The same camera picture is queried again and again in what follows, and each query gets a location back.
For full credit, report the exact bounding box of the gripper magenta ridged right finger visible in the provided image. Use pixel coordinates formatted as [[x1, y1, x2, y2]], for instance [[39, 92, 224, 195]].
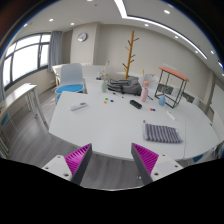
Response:
[[131, 143, 159, 185]]

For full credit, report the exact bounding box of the gripper magenta ridged left finger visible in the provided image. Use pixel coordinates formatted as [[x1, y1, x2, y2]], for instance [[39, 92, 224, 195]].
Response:
[[65, 144, 92, 185]]

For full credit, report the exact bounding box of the grey striped folded towel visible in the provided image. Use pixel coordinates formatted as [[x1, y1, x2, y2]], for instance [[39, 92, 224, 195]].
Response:
[[143, 124, 182, 144]]

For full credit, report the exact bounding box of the white marker pen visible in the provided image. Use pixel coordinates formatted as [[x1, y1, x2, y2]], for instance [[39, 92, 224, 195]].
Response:
[[167, 111, 175, 120]]

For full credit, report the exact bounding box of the white remote control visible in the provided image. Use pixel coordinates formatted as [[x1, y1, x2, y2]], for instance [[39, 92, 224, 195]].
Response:
[[70, 102, 88, 111]]

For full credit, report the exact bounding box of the black rectangular case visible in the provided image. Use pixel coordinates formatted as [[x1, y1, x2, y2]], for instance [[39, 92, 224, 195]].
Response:
[[130, 100, 142, 109]]

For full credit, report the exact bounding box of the blue vase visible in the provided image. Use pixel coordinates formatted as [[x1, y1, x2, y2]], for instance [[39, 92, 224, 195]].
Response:
[[159, 95, 166, 106]]

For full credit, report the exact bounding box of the pink vase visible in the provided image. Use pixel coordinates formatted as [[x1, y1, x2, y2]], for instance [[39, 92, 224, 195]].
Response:
[[140, 81, 149, 102]]

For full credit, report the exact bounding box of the small coloured blocks left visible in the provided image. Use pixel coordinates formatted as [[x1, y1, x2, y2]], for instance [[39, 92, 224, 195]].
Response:
[[103, 98, 114, 104]]

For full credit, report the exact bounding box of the grey backpack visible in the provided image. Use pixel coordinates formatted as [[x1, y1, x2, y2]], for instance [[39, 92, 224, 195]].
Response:
[[107, 78, 142, 96]]

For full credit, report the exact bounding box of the orange top black side table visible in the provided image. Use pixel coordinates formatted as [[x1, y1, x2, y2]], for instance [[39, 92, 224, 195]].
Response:
[[155, 67, 189, 108]]

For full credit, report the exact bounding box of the green vase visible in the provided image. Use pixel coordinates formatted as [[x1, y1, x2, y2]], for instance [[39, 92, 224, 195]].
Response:
[[101, 81, 107, 93]]

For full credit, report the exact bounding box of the white side desk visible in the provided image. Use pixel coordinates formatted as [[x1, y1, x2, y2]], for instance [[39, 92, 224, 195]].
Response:
[[0, 83, 48, 126]]

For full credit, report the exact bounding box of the white chair blue cushion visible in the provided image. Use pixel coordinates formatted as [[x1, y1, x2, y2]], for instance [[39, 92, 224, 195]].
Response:
[[55, 63, 84, 102]]

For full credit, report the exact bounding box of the yellow wooden coat rack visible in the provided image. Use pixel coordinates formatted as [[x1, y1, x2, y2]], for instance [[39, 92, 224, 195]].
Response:
[[122, 30, 139, 79]]

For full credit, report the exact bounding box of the large window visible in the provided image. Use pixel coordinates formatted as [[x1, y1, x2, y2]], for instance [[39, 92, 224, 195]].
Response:
[[2, 33, 51, 88]]

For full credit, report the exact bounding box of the grey curtain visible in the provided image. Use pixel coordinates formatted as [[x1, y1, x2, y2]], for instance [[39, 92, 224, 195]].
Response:
[[48, 31, 62, 72]]

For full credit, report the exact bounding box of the round wall clock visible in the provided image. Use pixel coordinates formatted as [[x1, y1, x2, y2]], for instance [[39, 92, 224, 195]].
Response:
[[78, 32, 88, 42]]

